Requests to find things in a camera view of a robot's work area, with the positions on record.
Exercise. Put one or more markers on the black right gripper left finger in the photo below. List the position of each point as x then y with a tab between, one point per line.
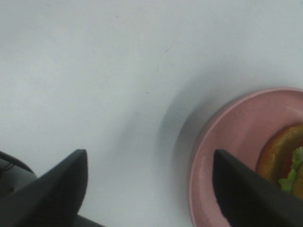
52	200

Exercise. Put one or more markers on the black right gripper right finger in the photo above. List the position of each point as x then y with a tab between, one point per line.
246	199

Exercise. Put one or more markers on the burger with lettuce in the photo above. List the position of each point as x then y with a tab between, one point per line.
281	160

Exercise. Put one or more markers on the pink round plate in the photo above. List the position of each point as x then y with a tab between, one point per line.
242	128

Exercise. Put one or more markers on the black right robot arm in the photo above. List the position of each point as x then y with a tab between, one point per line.
15	175

